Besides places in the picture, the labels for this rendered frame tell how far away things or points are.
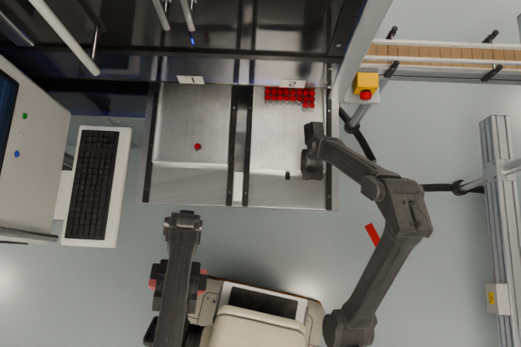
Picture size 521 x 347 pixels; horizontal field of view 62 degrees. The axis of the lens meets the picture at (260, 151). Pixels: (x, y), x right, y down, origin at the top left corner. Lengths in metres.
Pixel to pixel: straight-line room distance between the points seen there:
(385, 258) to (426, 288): 1.59
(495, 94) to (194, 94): 1.88
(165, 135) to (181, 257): 0.73
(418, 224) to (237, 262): 1.58
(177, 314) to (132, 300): 1.61
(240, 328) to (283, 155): 0.70
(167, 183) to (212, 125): 0.26
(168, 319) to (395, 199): 0.48
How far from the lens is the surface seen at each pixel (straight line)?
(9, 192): 1.46
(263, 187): 1.50
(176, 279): 0.89
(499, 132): 2.17
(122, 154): 1.68
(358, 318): 1.06
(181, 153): 1.54
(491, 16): 3.13
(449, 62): 1.70
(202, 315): 2.10
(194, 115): 1.58
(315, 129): 1.31
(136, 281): 2.44
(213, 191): 1.50
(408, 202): 0.91
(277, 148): 1.53
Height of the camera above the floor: 2.35
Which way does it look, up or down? 75 degrees down
